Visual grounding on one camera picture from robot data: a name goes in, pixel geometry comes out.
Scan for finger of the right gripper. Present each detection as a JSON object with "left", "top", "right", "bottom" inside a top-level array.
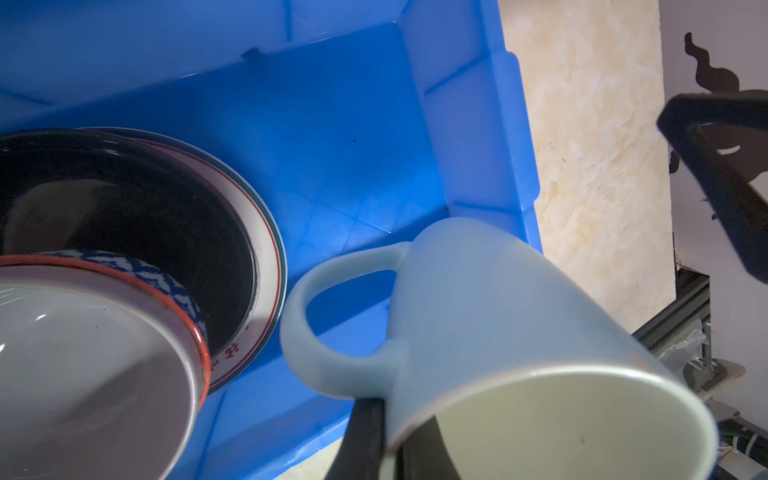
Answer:
[{"left": 657, "top": 91, "right": 767, "bottom": 283}]

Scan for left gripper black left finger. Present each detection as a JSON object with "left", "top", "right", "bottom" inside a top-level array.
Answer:
[{"left": 325, "top": 399, "right": 385, "bottom": 480}]

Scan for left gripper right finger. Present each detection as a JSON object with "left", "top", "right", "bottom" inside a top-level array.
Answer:
[{"left": 395, "top": 417, "right": 461, "bottom": 480}]

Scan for light blue mug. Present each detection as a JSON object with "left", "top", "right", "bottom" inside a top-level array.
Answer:
[{"left": 280, "top": 217, "right": 719, "bottom": 479}]

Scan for red patterned bowl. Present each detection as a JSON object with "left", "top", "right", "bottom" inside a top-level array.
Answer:
[{"left": 1, "top": 249, "right": 212, "bottom": 409}]

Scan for blue plastic bin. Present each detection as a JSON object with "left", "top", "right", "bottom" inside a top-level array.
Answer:
[{"left": 1, "top": 1, "right": 542, "bottom": 479}]

